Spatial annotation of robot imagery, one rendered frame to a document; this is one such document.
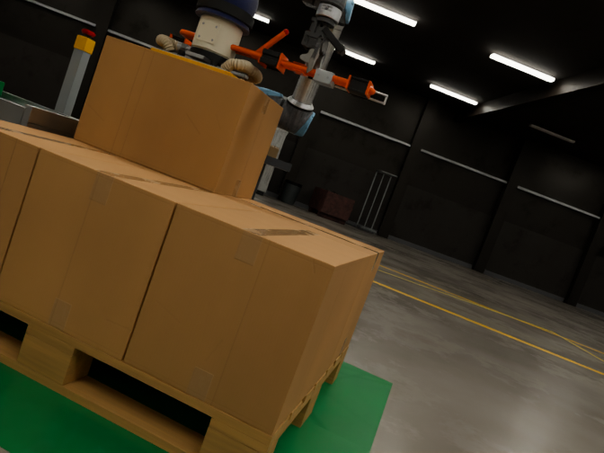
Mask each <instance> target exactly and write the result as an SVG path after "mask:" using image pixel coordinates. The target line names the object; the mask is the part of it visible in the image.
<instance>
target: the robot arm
mask: <svg viewBox="0 0 604 453"><path fill-rule="evenodd" d="M302 1H303V3H304V4H305V5H306V6H309V7H311V8H313V9H315V10H317V11H316V14H315V16H316V17H313V16H312V19H311V21H312V23H311V26H310V29H309V30H307V31H305V34H304V37H303V39H302V41H301V44H302V46H303V47H304V48H305V50H308V53H307V54H302V55H301V56H300V59H301V60H303V61H304V62H306V63H305V65H306V66H307V69H306V72H307V73H308V72H310V71H311V70H312V69H317V68H320V69H323V70H326V68H327V66H328V63H329V61H330V59H331V56H332V54H333V51H334V49H335V51H336V53H337V54H340V55H341V56H343V55H344V54H346V50H345V47H344V45H343V44H341V43H340V42H339V41H338V39H339V37H340V35H341V33H342V29H343V27H344V26H345V23H346V24H349V22H350V19H351V14H352V10H353V6H354V0H302ZM318 87H319V84H317V83H316V82H315V81H314V80H312V79H308V75H307V76H302V75H301V76H300V78H299V79H298V83H297V86H296V89H295V91H294V93H293V95H291V96H289V97H288V99H287V100H284V99H282V98H283V94H281V93H277V92H275V91H272V90H270V89H267V88H263V87H258V88H259V89H260V90H261V91H263V92H264V93H265V94H267V95H268V96H269V97H270V98H272V100H273V101H275V102H276V103H277V104H278V105H280V106H281V107H282V108H283V111H282V113H281V116H280V121H279V123H278V126H277V127H278V128H280V129H284V130H286V131H287V132H290V133H292V134H294V135H297V136H300V137H303V136H304V135H305V133H306V131H307V129H308V127H309V125H310V123H311V121H312V119H313V118H314V116H315V113H314V112H313V109H314V107H313V104H312V102H313V100H314V98H315V94H316V92H317V89H318Z"/></svg>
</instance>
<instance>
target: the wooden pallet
mask: <svg viewBox="0 0 604 453"><path fill-rule="evenodd" d="M0 310H1V311H3V312H5V313H7V314H8V315H11V316H13V317H15V318H17V319H19V320H21V321H23V322H25V323H26V324H28V326H27V330H26V334H25V335H24V338H23V341H22V342H21V341H19V340H18V339H16V338H14V337H12V336H11V335H9V334H7V333H4V332H2V331H0V362H2V363H4V364H5V365H6V366H8V367H10V368H12V369H15V370H16V371H18V372H20V373H22V374H23V375H25V376H27V377H28V378H31V379H33V380H35V381H37V382H39V383H41V384H42V385H43V386H46V387H48V388H50V389H52V390H53V391H55V392H57V393H59V394H61V395H63V396H65V397H66V398H68V399H70V400H72V401H74V402H76V403H78V404H80V405H82V406H83V407H85V408H87V409H89V410H91V411H92V412H94V413H97V414H99V415H100V416H102V417H103V418H105V419H107V420H109V421H111V422H114V423H115V424H117V425H119V426H120V427H122V428H124V429H126V430H128V431H130V432H132V433H134V434H136V435H138V436H139V437H140V438H142V439H144V440H147V441H149V442H151V443H153V444H154V445H156V446H157V447H159V448H161V449H164V450H165V451H167V452H169V453H273V452H274V449H275V448H276V445H277V442H278V439H279V437H280V436H281V435H282V433H283V432H284V431H285V430H286V429H287V428H288V427H289V425H290V424H293V425H295V426H297V427H299V428H300V427H301V426H302V425H303V423H304V422H305V420H306V419H307V417H308V416H309V415H310V413H311V412H312V410H313V408H314V405H315V401H316V398H317V396H318V394H319V391H320V389H321V386H322V384H323V383H324V382H327V383H329V384H331V385H332V384H333V382H334V380H335V379H336V378H337V376H338V373H339V371H340V368H341V366H342V363H343V360H344V357H345V355H346V352H347V350H348V348H349V345H348V346H347V347H346V348H345V350H344V351H343V352H342V353H341V355H340V356H339V357H338V358H337V359H336V360H335V362H334V363H333V364H332V365H331V367H330V368H329V369H328V370H326V372H325V373H324V374H323V375H322V376H321V378H320V379H319V380H318V381H317V382H316V384H315V385H314V386H313V387H312V388H311V390H310V391H309V392H308V393H307V394H306V396H305V397H304V398H303V399H302V400H301V402H300V403H299V404H298V405H297V407H296V408H295V409H294V410H293V411H292V412H291V414H290V415H289V416H288V417H287V419H286V420H285V421H284V422H283V423H282V424H281V426H280V427H279V428H278V429H277V430H276V431H275V432H274V433H273V434H272V435H270V434H268V433H266V432H264V431H261V430H259V429H257V428H255V427H253V426H252V425H250V424H248V423H246V422H243V421H241V420H239V419H237V418H235V417H234V416H232V415H230V414H228V413H225V412H223V411H221V410H219V409H218V408H216V407H214V406H212V405H210V404H207V403H205V402H203V401H201V400H200V399H198V398H196V397H194V396H192V395H189V394H187V393H185V392H183V391H182V390H180V389H178V388H176V387H174V386H171V385H169V384H167V383H165V382H164V381H162V380H160V379H158V378H156V377H153V376H151V375H149V374H147V373H146V372H144V371H142V370H140V369H137V368H135V367H133V366H131V365H129V364H128V363H126V362H124V361H123V360H119V359H117V358H115V357H113V356H111V355H110V354H108V353H106V352H104V351H101V350H99V349H97V348H95V347H93V346H92V345H90V344H88V343H86V342H83V341H81V340H79V339H77V338H75V337H74V336H72V335H70V334H68V333H65V332H63V331H61V330H59V329H58V328H56V327H54V326H52V325H50V324H47V323H45V322H43V321H41V320H40V319H38V318H36V317H34V316H32V315H29V314H27V313H25V312H23V311H22V310H20V309H18V308H16V307H14V306H11V305H9V304H7V303H5V302H4V301H2V300H0ZM93 358H96V359H98V360H100V361H102V362H104V363H106V364H108V365H110V366H112V367H114V368H116V369H118V370H120V371H122V372H123V373H125V374H127V375H129V376H131V377H133V378H135V379H137V380H139V381H141V382H143V383H145V384H147V385H149V386H151V387H153V388H155V389H157V390H159V391H161V392H163V393H165V394H167V395H169V396H171V397H173V398H175V399H177V400H179V401H181V402H183V403H185V404H187V405H189V406H191V407H193V408H195V409H196V410H198V411H200V412H202V413H205V414H206V415H208V416H210V417H212V418H211V420H210V423H209V427H208V430H207V432H206V435H205V436H203V435H201V434H199V433H197V432H196V431H194V430H192V429H190V428H188V427H186V426H184V425H182V424H180V423H178V422H176V421H174V420H172V419H171V418H169V417H167V416H165V415H163V414H161V413H159V412H157V411H155V410H153V409H151V408H149V407H147V406H145V405H144V404H141V403H140V402H138V401H136V400H134V399H132V398H130V397H128V396H126V395H124V394H122V393H121V392H119V391H117V390H115V389H113V388H111V387H109V386H106V385H104V384H103V383H101V382H99V381H97V380H95V379H94V378H92V377H89V376H87V375H88V373H89V370H90V367H91V365H92V362H93Z"/></svg>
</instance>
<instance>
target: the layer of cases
mask: <svg viewBox="0 0 604 453"><path fill-rule="evenodd" d="M383 254H384V251H383V250H380V249H378V248H376V247H374V246H371V245H368V244H364V243H362V242H360V241H357V240H355V239H352V238H350V237H348V236H345V235H341V234H339V233H336V232H334V231H332V230H329V229H327V228H324V227H322V226H318V225H316V224H313V223H311V222H308V221H305V220H304V219H301V218H297V217H294V216H292V215H290V214H288V213H285V212H282V211H280V210H277V209H274V208H272V207H269V206H266V205H264V204H261V203H260V202H257V201H254V200H249V199H245V198H239V197H234V196H228V195H223V194H217V193H213V192H210V191H206V190H203V189H202V188H199V187H197V186H194V185H191V184H189V183H187V182H183V181H180V180H178V179H175V178H173V177H171V176H169V175H166V174H163V173H159V172H158V171H155V170H153V169H150V168H147V167H145V166H143V165H141V164H137V163H134V162H131V161H129V160H127V159H125V158H122V157H119V156H117V155H114V154H111V153H109V152H106V151H103V150H101V149H99V148H97V147H93V146H90V145H87V144H86V143H83V142H81V141H78V140H76V139H73V138H68V137H64V136H60V135H57V134H53V133H50V132H47V131H43V130H39V129H33V128H29V127H25V126H22V125H18V124H14V123H11V122H7V121H4V120H0V300H2V301H4V302H5V303H7V304H9V305H11V306H14V307H16V308H18V309H20V310H22V311H23V312H25V313H27V314H29V315H32V316H34V317H36V318H38V319H40V320H41V321H43V322H45V323H47V324H50V325H52V326H54V327H56V328H58V329H59V330H61V331H63V332H65V333H68V334H70V335H72V336H74V337H75V338H77V339H79V340H81V341H83V342H86V343H88V344H90V345H92V346H93V347H95V348H97V349H99V350H101V351H104V352H106V353H108V354H110V355H111V356H113V357H115V358H117V359H119V360H123V361H124V362H126V363H128V364H129V365H131V366H133V367H135V368H137V369H140V370H142V371H144V372H146V373H147V374H149V375H151V376H153V377H155V378H158V379H160V380H162V381H164V382H165V383H167V384H169V385H171V386H174V387H176V388H178V389H180V390H182V391H183V392H185V393H187V394H189V395H192V396H194V397H196V398H198V399H200V400H201V401H203V402H205V403H207V404H210V405H212V406H214V407H216V408H218V409H219V410H221V411H223V412H225V413H228V414H230V415H232V416H234V417H235V418H237V419H239V420H241V421H243V422H246V423H248V424H250V425H252V426H253V427H255V428H257V429H259V430H261V431H264V432H266V433H268V434H270V435H272V434H273V433H274V432H275V431H276V430H277V429H278V428H279V427H280V426H281V424H282V423H283V422H284V421H285V420H286V419H287V417H288V416H289V415H290V414H291V412H292V411H293V410H294V409H295V408H296V407H297V405H298V404H299V403H300V402H301V400H302V399H303V398H304V397H305V396H306V394H307V393H308V392H309V391H310V390H311V388H312V387H313V386H314V385H315V384H316V382H317V381H318V380H319V379H320V378H321V376H322V375H323V374H324V373H325V372H326V370H328V369H329V368H330V367H331V365H332V364H333V363H334V362H335V360H336V359H337V358H338V357H339V356H340V355H341V353H342V352H343V351H344V350H345V348H346V347H347V346H348V345H349V343H350V341H351V337H352V335H353V332H354V330H355V327H356V324H357V322H358V320H359V318H360V313H361V311H362V308H363V307H364V304H365V301H366V299H367V296H368V293H369V290H370V288H371V285H372V282H373V280H374V278H375V275H376V273H377V270H378V266H379V264H380V262H381V259H382V256H383Z"/></svg>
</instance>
